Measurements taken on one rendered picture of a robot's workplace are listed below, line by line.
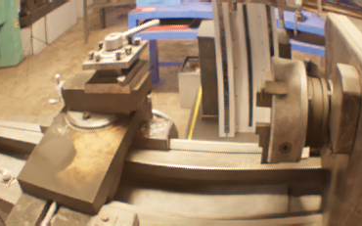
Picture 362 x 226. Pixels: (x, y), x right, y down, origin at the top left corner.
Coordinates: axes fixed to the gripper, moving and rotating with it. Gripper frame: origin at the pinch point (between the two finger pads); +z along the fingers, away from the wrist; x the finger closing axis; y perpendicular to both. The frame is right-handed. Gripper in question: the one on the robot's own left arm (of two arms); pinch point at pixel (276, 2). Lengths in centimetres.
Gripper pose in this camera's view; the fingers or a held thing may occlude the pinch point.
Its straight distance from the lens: 89.1
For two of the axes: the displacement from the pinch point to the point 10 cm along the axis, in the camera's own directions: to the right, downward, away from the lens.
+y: -0.5, 9.8, 1.9
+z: 7.8, -0.8, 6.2
